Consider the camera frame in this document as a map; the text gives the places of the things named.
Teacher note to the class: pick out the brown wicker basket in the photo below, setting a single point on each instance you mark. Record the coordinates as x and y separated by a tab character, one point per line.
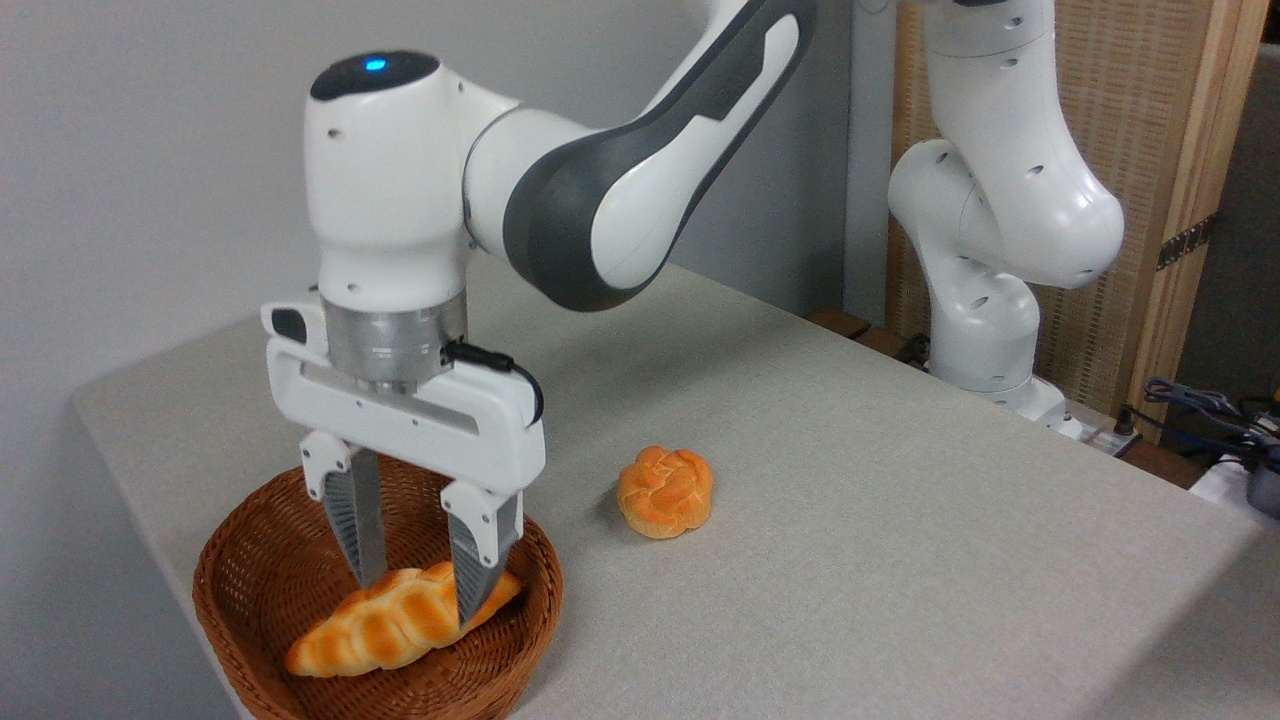
260	570

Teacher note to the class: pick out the woven wood-framed folding screen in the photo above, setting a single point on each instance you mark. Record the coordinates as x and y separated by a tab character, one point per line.
1140	120

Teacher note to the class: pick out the round braided bread bun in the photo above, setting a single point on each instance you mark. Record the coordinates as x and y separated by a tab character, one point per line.
665	495

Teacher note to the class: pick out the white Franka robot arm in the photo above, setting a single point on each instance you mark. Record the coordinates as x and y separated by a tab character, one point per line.
390	200

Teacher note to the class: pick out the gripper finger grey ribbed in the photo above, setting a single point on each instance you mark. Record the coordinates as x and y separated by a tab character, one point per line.
355	520
480	555

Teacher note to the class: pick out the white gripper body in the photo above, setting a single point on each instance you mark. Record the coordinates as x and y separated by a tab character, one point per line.
420	425

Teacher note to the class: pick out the brown wooden board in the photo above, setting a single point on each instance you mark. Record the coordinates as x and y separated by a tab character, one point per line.
840	322

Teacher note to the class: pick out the white box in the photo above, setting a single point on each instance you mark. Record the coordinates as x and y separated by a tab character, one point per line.
1220	485

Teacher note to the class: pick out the metal screen hinge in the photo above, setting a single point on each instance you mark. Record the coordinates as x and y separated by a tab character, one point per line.
1187	242

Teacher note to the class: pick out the long braided bread loaf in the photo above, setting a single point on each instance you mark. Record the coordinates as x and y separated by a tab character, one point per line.
390	625

